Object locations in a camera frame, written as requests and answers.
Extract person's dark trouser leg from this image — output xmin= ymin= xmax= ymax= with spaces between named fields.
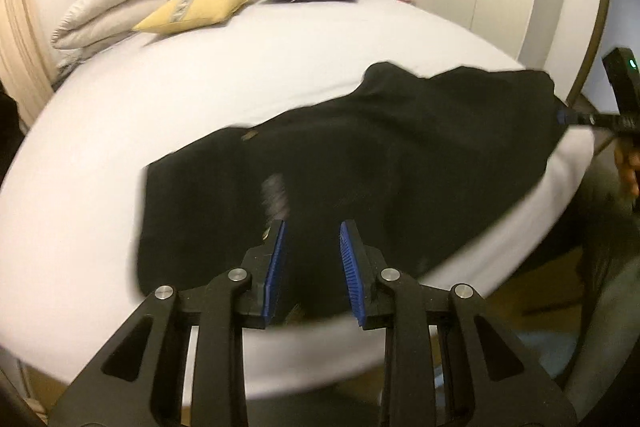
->
xmin=504 ymin=156 xmax=640 ymax=423

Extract yellow patterned cushion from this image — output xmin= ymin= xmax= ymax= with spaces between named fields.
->
xmin=132 ymin=0 xmax=250 ymax=35

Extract black jeans pants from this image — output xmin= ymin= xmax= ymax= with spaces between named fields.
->
xmin=137 ymin=62 xmax=564 ymax=320

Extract beige curtain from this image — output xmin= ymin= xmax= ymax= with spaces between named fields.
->
xmin=0 ymin=0 xmax=56 ymax=129

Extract bed with white sheet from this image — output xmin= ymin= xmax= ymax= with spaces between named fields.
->
xmin=0 ymin=0 xmax=601 ymax=403

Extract person's right hand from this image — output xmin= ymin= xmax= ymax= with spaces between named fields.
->
xmin=614 ymin=138 xmax=640 ymax=199

